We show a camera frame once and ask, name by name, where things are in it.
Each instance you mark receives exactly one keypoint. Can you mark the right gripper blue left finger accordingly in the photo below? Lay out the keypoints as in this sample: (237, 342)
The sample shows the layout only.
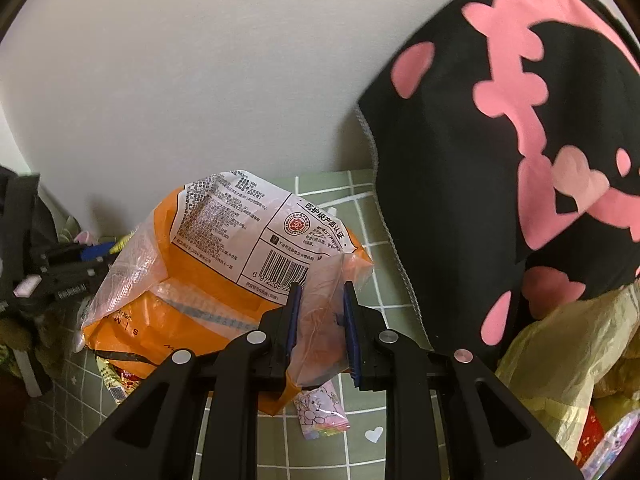
(293, 306)

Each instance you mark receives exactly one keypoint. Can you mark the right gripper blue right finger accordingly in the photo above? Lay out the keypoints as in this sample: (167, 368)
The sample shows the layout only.
(350, 305)

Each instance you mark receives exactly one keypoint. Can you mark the orange snack bag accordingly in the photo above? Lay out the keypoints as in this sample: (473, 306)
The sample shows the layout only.
(210, 260)

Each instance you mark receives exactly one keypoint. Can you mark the yellow-green plastic trash bag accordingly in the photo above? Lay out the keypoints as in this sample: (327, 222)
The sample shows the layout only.
(553, 364)

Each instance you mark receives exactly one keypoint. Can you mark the Kleenex tissue pack wrapper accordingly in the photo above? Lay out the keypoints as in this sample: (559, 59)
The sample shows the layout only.
(610, 447)

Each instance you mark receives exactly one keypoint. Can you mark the small pink candy wrapper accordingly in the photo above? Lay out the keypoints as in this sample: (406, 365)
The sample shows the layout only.
(320, 412)

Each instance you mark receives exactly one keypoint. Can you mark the colourful snack wrapper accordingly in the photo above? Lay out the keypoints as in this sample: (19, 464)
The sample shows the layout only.
(117, 382)

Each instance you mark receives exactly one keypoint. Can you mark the black pink printed garment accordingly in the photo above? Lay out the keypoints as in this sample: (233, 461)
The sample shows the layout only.
(505, 138)

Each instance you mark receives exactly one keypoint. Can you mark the red snack wrapper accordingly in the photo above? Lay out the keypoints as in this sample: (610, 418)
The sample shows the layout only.
(597, 424)

